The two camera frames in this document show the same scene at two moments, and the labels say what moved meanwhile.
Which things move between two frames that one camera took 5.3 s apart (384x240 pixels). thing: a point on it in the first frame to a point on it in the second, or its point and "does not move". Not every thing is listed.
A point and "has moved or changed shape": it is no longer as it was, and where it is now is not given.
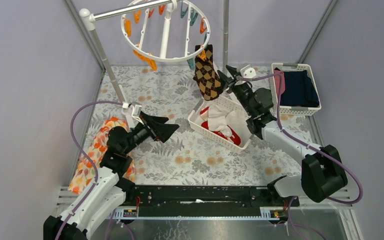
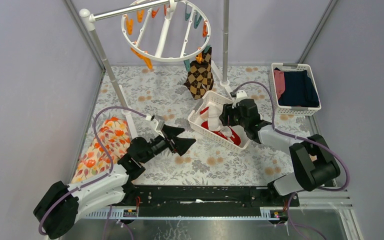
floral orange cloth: [84, 175] does not move
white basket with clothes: [299, 94] does not move
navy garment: [300, 90] does not move
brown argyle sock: [206, 72] has moved or changed shape
